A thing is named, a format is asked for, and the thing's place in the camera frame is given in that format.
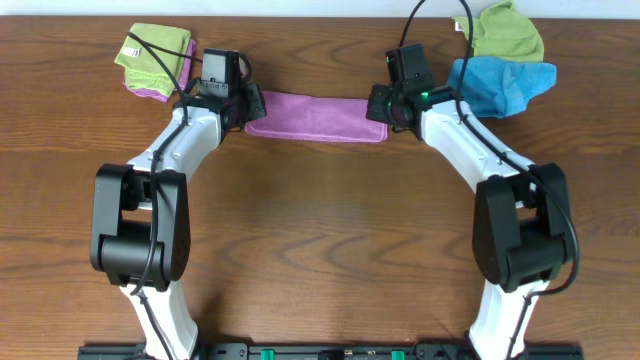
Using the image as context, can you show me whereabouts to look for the pink microfiber cloth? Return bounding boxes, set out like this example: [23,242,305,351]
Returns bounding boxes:
[245,91,388,143]

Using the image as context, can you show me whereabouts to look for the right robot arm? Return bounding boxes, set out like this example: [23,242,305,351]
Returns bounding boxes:
[366,82,577,359]

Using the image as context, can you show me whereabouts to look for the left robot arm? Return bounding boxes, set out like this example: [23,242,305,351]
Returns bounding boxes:
[78,80,266,359]

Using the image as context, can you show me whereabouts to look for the folded pink cloth under green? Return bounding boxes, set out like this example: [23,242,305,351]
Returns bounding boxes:
[122,59,192,102]

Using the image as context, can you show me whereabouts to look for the crumpled blue cloth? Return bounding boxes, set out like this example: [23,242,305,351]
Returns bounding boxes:
[461,57,557,118]

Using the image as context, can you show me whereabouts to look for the crumpled green cloth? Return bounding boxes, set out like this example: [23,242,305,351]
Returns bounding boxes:
[452,1,544,63]

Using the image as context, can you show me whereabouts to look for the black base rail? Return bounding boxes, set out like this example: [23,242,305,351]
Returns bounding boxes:
[77,342,584,360]

